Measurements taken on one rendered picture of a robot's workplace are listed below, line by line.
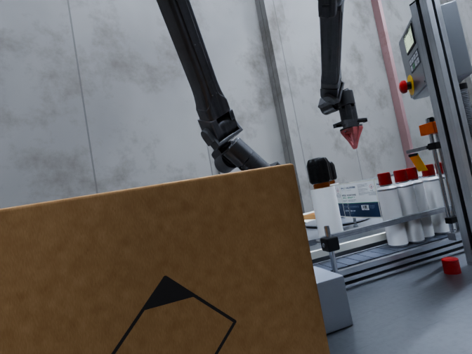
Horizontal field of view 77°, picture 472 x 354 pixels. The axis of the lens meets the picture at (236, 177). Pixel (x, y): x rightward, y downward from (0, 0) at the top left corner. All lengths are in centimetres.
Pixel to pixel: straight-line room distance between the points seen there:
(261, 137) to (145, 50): 166
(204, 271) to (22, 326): 14
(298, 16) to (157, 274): 483
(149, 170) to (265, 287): 294
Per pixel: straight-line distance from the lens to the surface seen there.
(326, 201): 110
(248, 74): 401
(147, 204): 27
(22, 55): 350
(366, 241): 93
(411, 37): 99
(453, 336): 60
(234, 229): 28
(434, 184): 104
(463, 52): 96
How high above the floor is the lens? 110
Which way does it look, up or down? 3 degrees up
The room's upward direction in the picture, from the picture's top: 10 degrees counter-clockwise
